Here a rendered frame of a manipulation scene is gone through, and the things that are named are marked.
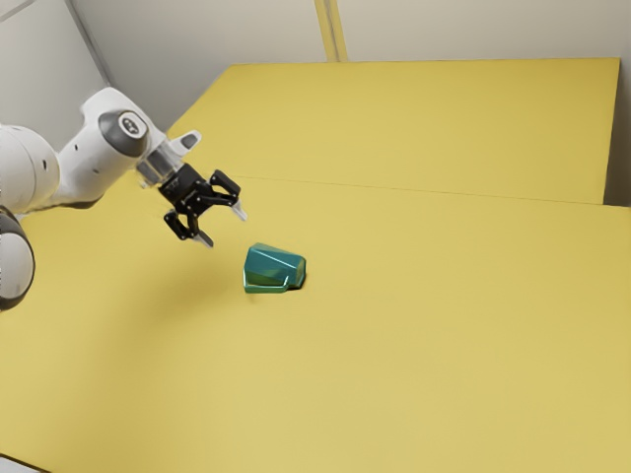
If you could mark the teal faceted mug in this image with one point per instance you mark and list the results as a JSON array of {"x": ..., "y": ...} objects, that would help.
[{"x": 272, "y": 270}]

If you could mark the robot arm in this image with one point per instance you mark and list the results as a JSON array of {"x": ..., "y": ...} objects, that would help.
[{"x": 79, "y": 162}]

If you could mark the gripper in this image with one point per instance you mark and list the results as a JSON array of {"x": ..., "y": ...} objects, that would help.
[{"x": 181, "y": 188}]

